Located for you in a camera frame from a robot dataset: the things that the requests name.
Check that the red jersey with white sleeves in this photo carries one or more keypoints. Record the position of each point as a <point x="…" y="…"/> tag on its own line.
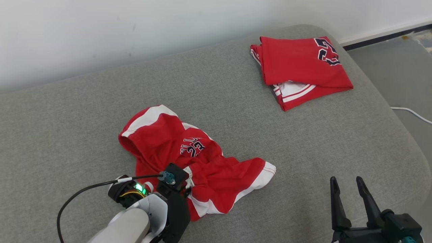
<point x="297" y="60"/>

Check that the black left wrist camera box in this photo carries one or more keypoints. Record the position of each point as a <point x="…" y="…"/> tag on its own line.
<point x="175" y="173"/>

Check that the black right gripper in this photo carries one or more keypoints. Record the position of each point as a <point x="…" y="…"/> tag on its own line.
<point x="388" y="233"/>

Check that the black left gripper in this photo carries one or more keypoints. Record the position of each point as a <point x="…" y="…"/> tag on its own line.
<point x="177" y="216"/>

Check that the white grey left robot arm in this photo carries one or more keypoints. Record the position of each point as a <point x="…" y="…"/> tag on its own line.
<point x="131" y="224"/>

